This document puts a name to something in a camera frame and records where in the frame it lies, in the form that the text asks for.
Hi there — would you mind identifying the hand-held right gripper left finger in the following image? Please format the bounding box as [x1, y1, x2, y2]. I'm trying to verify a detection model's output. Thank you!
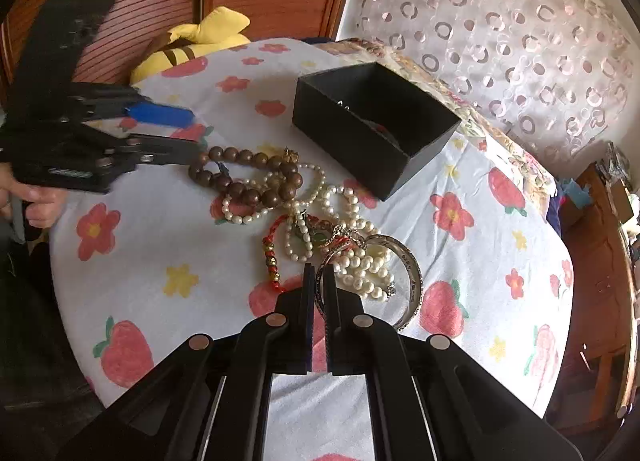
[55, 264, 316, 461]

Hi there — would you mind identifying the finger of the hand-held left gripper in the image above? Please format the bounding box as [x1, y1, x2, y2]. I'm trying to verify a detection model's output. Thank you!
[85, 122, 211, 168]
[75, 82, 196, 128]

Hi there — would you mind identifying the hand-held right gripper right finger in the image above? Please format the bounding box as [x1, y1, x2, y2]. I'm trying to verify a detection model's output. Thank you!
[321, 265, 587, 461]

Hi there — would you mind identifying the brown wooden bead bracelet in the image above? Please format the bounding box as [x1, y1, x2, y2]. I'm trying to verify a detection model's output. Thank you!
[187, 145, 306, 209]

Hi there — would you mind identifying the silver bangle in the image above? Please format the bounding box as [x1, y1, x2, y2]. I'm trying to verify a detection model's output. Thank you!
[315, 233, 427, 333]

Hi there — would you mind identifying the black cardboard box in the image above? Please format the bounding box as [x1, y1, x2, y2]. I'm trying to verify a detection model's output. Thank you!
[291, 61, 462, 202]

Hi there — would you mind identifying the person's left hand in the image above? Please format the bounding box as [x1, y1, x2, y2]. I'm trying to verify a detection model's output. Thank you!
[0, 162, 70, 242]

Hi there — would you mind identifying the strawberry flower print sheet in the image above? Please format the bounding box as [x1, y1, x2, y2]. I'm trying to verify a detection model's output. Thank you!
[49, 36, 576, 461]

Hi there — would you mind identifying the yellow plush toy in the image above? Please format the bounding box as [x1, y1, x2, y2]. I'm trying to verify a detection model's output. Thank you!
[131, 8, 251, 83]

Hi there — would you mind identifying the person's dark clothing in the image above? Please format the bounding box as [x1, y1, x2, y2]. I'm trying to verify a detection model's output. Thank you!
[0, 221, 107, 444]

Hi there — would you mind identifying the blue cloth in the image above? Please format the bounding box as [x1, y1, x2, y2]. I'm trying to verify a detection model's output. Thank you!
[545, 177, 593, 233]

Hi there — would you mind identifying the wooden side cabinet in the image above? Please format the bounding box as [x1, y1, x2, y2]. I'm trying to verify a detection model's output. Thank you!
[547, 141, 640, 438]

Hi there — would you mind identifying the sheer circle pattern curtain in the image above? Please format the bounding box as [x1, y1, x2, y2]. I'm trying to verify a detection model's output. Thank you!
[337, 0, 637, 164]

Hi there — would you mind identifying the long pearl necklace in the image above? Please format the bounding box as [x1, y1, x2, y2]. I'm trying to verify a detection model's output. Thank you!
[284, 184, 397, 303]

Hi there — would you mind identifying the red and gold bead bracelet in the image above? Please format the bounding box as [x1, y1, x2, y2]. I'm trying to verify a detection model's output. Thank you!
[262, 214, 307, 295]

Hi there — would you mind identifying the green jade charm bracelet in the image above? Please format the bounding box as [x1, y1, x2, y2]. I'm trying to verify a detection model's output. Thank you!
[295, 218, 367, 256]

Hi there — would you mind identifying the small pearl bracelet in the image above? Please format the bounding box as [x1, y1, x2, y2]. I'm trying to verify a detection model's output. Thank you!
[221, 164, 326, 226]

